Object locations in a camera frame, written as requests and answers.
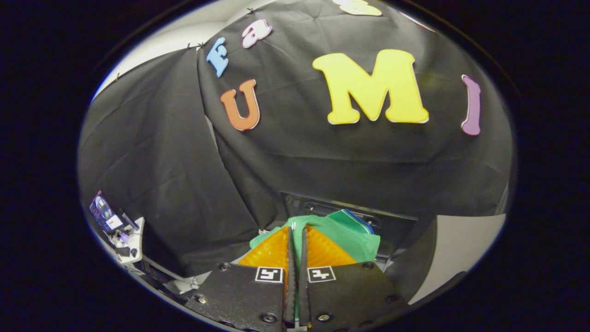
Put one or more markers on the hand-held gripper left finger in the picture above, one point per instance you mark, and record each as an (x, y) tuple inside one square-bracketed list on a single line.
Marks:
[(244, 295)]

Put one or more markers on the green polo shirt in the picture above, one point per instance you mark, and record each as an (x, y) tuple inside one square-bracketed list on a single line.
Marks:
[(350, 235)]

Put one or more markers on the black backdrop cloth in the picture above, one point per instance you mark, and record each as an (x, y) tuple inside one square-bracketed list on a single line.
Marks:
[(295, 157)]

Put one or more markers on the beige cabinet with grey top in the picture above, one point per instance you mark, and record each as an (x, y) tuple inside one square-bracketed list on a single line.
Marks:
[(461, 249)]

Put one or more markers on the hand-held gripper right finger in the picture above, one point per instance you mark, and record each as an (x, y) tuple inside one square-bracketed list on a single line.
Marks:
[(350, 295)]

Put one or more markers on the white side table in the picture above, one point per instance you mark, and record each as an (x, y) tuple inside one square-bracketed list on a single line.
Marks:
[(136, 240)]

